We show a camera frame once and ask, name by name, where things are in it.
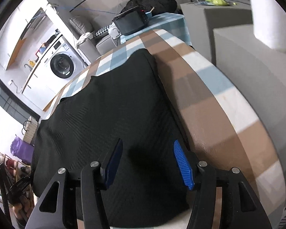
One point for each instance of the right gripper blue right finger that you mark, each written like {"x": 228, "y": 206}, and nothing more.
{"x": 184, "y": 166}

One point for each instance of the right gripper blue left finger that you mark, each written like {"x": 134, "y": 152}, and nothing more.
{"x": 110, "y": 162}

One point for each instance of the black knit sweater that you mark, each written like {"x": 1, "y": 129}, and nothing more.
{"x": 129, "y": 103}

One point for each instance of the black clothes pile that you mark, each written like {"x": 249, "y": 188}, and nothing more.
{"x": 160, "y": 6}

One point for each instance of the person's left hand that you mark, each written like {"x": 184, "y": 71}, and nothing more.
{"x": 22, "y": 210}

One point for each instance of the shoe rack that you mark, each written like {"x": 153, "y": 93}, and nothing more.
{"x": 10, "y": 172}

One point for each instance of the purple bag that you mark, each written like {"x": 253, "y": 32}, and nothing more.
{"x": 22, "y": 150}

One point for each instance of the checkered bed cover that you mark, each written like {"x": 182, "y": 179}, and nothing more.
{"x": 222, "y": 127}

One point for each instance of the woven basket bag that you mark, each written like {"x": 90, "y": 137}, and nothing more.
{"x": 29, "y": 129}

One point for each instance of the white front-load washing machine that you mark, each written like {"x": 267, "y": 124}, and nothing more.
{"x": 58, "y": 65}

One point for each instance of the grey sofa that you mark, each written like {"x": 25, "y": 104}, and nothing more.
{"x": 91, "y": 47}

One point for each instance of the light blue checked cloth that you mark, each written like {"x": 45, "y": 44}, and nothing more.
{"x": 175, "y": 24}

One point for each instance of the houndstooth pillow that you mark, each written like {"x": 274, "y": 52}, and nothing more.
{"x": 102, "y": 32}

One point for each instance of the grey side table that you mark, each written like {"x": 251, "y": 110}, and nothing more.
{"x": 201, "y": 20}

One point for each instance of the black storage bin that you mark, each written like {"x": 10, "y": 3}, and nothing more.
{"x": 131, "y": 21}

